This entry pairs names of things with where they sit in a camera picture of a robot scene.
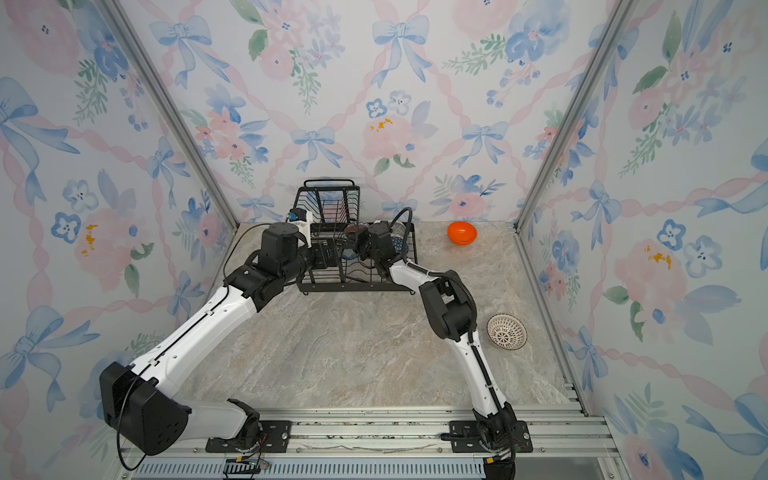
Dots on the white blue floral bowl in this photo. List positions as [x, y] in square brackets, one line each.
[400, 245]

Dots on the black wire dish rack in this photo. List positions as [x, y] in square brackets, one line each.
[349, 251]

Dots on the aluminium rail frame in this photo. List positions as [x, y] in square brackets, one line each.
[400, 443]

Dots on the beige lattice bowl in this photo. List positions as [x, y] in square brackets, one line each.
[507, 332]

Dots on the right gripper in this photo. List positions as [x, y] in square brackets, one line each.
[362, 237]

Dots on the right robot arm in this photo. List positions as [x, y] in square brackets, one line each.
[452, 315]

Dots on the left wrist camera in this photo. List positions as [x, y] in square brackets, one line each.
[300, 215]

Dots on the orange plastic bowl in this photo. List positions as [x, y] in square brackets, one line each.
[462, 233]

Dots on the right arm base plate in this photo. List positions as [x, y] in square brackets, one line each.
[474, 437]

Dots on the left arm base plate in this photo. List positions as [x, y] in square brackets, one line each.
[270, 436]

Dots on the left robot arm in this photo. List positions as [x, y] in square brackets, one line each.
[141, 400]

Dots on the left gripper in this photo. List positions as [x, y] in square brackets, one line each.
[334, 255]

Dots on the red patterned bowl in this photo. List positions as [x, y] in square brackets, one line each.
[353, 232]

